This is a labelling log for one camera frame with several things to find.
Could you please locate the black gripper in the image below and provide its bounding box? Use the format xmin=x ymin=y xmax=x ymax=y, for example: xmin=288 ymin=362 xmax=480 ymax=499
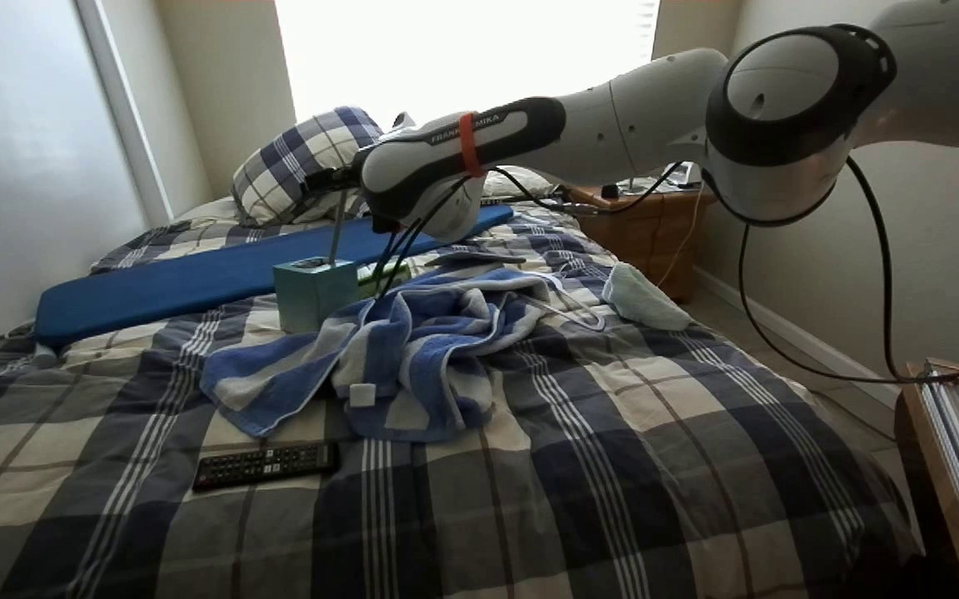
xmin=303 ymin=156 xmax=385 ymax=229

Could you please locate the wooden spoon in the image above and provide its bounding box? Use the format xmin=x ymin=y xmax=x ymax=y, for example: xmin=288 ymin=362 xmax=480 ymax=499
xmin=326 ymin=191 xmax=347 ymax=270

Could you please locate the teal blue box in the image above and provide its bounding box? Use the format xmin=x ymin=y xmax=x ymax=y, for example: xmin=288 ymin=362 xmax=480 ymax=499
xmin=268 ymin=253 xmax=363 ymax=337

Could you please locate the plaid pillow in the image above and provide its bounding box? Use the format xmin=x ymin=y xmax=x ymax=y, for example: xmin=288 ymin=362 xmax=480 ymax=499
xmin=228 ymin=102 xmax=390 ymax=229

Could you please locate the green packet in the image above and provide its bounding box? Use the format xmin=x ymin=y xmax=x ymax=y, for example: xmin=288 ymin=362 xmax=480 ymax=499
xmin=351 ymin=262 xmax=414 ymax=296

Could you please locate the bright window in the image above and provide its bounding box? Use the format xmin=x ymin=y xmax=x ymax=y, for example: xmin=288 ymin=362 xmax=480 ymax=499
xmin=272 ymin=0 xmax=661 ymax=130

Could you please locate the blue mat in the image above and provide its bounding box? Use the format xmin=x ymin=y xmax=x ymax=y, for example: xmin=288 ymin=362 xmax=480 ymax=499
xmin=34 ymin=200 xmax=517 ymax=353

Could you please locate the blue white striped towel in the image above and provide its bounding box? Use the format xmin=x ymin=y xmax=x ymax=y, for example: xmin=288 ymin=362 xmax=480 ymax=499
xmin=196 ymin=262 xmax=573 ymax=447

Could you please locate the wooden nightstand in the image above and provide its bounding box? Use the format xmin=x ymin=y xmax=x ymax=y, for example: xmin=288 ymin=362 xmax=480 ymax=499
xmin=560 ymin=179 xmax=718 ymax=307

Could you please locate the black remote control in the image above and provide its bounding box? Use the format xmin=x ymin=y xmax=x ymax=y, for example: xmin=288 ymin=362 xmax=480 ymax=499
xmin=191 ymin=439 xmax=343 ymax=495

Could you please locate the light green towel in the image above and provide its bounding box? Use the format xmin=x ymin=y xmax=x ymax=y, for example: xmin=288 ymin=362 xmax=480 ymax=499
xmin=598 ymin=261 xmax=697 ymax=337

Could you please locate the white sliding closet door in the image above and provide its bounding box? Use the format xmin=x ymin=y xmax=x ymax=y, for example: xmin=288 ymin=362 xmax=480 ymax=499
xmin=0 ymin=0 xmax=152 ymax=362

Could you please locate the plaid bedspread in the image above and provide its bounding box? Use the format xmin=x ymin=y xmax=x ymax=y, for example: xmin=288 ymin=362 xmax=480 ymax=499
xmin=0 ymin=193 xmax=926 ymax=599

